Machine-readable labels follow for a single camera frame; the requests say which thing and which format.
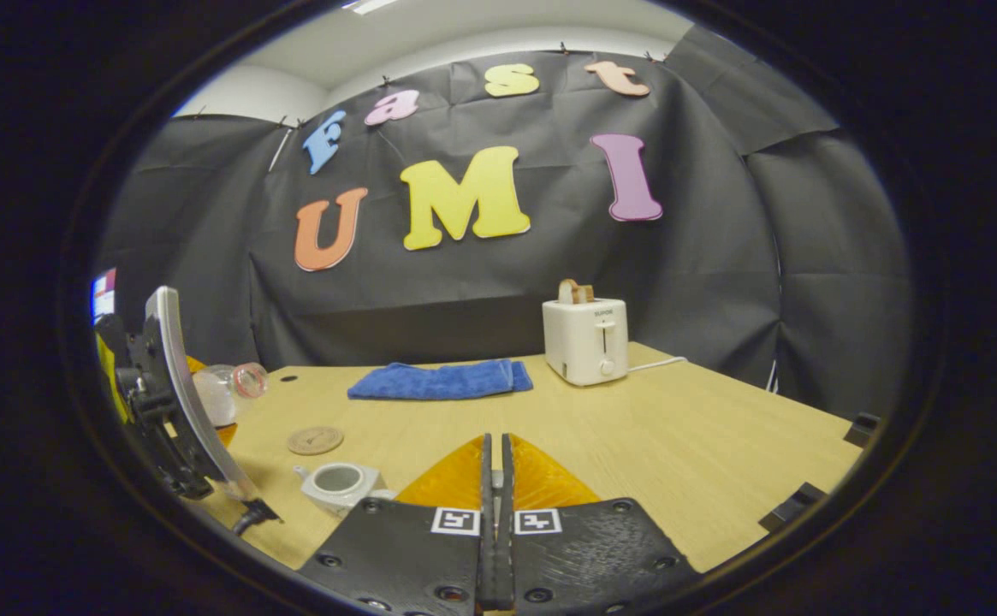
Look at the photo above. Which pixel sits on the black table edge bracket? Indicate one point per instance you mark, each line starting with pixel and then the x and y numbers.
pixel 793 506
pixel 863 428

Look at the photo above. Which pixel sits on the black backdrop cloth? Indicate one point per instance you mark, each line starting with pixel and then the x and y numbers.
pixel 721 257

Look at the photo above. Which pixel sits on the bread slice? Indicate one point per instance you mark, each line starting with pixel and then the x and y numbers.
pixel 575 293

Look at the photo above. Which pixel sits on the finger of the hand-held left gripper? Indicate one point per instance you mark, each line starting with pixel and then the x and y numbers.
pixel 175 342

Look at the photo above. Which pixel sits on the clear plastic water bottle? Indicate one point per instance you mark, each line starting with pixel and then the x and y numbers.
pixel 224 389

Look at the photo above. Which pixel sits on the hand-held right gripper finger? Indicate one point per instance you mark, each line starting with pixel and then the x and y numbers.
pixel 505 556
pixel 487 556

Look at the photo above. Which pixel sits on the computer monitor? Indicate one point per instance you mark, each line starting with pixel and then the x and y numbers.
pixel 104 295

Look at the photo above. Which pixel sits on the blue folded towel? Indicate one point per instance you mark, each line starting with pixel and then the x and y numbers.
pixel 438 381

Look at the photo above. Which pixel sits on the white ceramic teacup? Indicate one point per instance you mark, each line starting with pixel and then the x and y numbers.
pixel 327 496

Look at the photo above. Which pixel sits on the round cork coaster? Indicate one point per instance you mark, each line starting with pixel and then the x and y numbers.
pixel 316 441

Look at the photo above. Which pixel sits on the white toaster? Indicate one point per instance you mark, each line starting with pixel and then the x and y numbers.
pixel 584 342

